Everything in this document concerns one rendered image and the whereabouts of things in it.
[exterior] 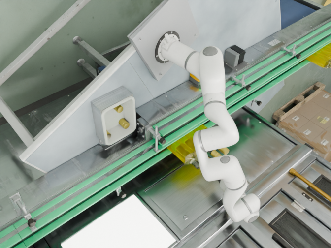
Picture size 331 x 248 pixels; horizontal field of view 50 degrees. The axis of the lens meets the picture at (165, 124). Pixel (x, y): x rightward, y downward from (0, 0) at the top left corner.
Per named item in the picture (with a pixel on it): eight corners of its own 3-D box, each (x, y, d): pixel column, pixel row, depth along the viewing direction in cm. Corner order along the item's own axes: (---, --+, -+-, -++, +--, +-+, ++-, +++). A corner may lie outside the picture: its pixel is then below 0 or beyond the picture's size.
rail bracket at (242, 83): (228, 79, 196) (247, 92, 189) (230, 69, 191) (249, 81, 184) (233, 77, 198) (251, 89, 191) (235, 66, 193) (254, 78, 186)
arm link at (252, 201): (243, 214, 142) (263, 201, 143) (228, 194, 149) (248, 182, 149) (247, 227, 154) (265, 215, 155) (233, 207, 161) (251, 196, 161)
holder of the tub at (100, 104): (97, 143, 172) (106, 152, 168) (90, 101, 152) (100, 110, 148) (126, 127, 180) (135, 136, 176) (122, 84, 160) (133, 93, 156)
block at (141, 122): (136, 133, 177) (145, 141, 173) (135, 119, 170) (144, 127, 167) (141, 129, 179) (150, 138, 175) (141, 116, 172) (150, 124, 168)
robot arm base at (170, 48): (150, 45, 153) (176, 60, 145) (169, 24, 154) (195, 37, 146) (163, 65, 166) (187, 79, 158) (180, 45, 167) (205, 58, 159)
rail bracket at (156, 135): (145, 143, 175) (161, 158, 168) (144, 119, 163) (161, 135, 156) (149, 140, 176) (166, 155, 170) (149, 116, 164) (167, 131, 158)
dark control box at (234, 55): (223, 60, 206) (234, 67, 201) (224, 48, 200) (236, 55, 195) (232, 55, 209) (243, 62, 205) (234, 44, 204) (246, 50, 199)
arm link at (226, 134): (194, 106, 135) (195, 136, 126) (229, 96, 131) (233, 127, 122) (206, 125, 145) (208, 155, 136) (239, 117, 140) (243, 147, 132)
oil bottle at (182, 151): (160, 142, 185) (188, 167, 174) (160, 135, 181) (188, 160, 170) (168, 137, 187) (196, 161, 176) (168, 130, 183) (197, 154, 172)
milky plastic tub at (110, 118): (96, 137, 168) (106, 147, 163) (90, 101, 152) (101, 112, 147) (126, 120, 176) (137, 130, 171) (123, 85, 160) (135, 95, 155)
